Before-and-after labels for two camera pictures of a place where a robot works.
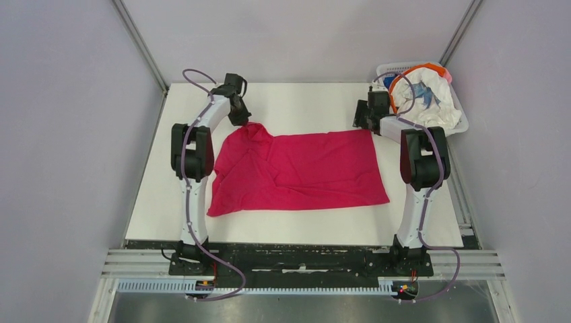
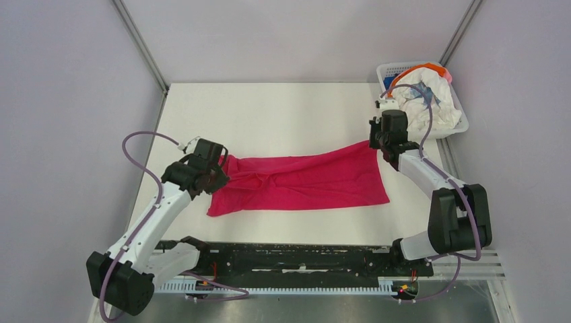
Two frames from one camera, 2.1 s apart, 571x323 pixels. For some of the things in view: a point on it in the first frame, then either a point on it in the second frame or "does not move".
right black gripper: (360, 120) to (376, 124)
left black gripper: (242, 120) to (221, 181)
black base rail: (299, 261) does not move
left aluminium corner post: (142, 48) does not move
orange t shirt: (433, 66) does not move
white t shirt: (425, 97) does not move
